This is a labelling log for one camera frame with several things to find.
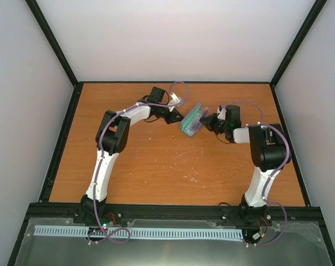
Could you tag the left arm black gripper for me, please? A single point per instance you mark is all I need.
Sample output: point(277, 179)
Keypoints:
point(172, 118)

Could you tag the metal base plate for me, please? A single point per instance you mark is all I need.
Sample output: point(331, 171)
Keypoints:
point(283, 244)

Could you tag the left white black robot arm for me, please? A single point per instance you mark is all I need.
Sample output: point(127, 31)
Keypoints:
point(112, 137)

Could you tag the light blue cable duct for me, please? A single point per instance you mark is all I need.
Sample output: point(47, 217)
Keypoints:
point(141, 233)

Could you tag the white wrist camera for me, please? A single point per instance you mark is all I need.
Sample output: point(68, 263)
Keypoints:
point(175, 101)
point(221, 112)

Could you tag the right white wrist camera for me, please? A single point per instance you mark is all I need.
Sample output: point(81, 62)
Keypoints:
point(221, 112)

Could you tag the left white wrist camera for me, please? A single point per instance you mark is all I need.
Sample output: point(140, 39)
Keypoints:
point(175, 101)

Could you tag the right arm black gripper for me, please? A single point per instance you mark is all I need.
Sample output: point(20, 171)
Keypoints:
point(209, 121)

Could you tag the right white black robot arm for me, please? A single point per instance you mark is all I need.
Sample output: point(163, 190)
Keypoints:
point(270, 152)

